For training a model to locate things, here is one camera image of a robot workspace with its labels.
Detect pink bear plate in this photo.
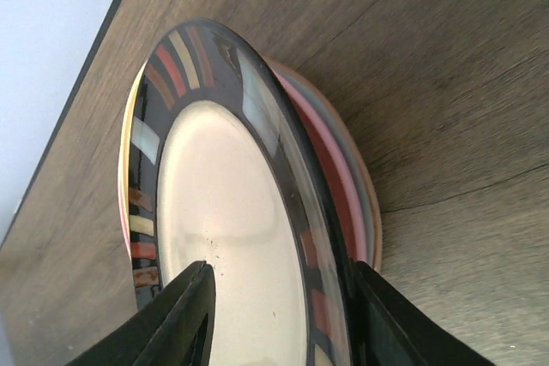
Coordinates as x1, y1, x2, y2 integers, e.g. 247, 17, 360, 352
119, 69, 370, 264

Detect black rimmed striped plate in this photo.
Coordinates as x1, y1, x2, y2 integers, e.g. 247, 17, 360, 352
129, 18, 356, 365

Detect orange yellow plate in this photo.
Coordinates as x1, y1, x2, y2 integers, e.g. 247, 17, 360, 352
117, 78, 140, 226

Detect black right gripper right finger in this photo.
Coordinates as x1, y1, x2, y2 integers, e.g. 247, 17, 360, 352
351, 261, 492, 365

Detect light blue flower plate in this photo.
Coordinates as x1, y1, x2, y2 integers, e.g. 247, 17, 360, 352
267, 59, 383, 272

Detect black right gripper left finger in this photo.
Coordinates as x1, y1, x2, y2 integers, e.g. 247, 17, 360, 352
76, 261, 215, 365

